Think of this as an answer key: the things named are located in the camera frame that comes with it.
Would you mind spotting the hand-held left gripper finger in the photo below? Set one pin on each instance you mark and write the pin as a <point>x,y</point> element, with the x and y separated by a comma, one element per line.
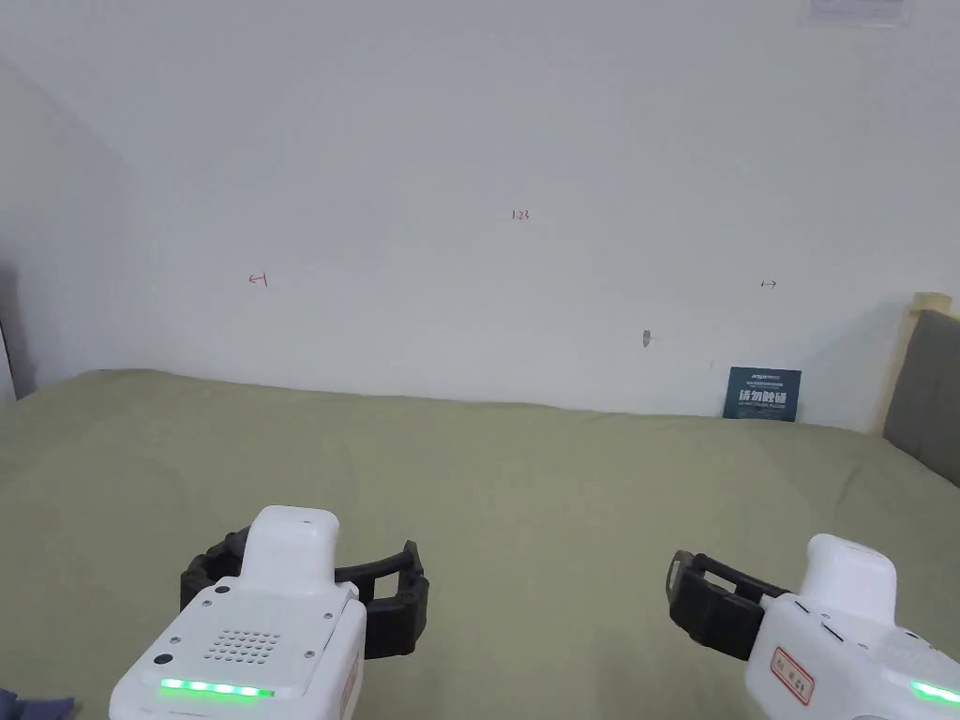
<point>397,615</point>
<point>210,562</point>

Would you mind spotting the dark blue garment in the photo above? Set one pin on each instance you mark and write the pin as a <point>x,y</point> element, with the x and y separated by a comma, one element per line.
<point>30,707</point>

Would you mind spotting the bed with pale green sheet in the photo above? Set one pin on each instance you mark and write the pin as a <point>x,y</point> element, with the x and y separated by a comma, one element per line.
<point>525,487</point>

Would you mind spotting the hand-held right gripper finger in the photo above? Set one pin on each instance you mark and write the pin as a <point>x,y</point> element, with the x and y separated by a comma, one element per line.
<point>712,607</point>

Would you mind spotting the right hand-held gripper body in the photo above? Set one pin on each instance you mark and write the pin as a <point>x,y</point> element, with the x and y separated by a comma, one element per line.
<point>840,645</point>

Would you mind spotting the grey padded headboard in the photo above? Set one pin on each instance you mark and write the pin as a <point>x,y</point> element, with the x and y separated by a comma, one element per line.
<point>926,390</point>

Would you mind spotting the dark blue sign card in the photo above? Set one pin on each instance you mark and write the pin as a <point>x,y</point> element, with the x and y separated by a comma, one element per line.
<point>762,394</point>

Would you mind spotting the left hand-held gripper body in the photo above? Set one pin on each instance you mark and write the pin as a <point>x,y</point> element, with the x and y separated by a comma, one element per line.
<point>247,637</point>

